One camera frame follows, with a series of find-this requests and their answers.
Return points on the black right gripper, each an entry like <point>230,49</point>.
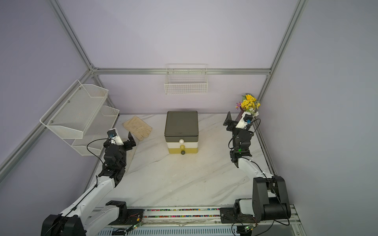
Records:
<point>229,122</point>

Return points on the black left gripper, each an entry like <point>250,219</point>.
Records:
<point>129,146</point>

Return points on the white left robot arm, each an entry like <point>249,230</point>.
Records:
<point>88,200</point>

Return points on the olive three-drawer cabinet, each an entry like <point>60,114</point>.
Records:
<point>182,132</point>

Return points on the beige rubber glove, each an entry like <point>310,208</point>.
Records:
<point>138,128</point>

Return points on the yellow artificial flowers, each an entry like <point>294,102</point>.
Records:
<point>249,104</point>

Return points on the white two-tier mesh shelf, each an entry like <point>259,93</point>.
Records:
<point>82,118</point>

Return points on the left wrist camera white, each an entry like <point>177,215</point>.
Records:
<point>114,137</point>

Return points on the aluminium frame profile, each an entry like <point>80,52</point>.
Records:
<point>163,71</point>

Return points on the white wire wall basket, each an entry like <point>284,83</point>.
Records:
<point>177,84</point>

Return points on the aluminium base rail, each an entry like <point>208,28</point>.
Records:
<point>203,220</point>

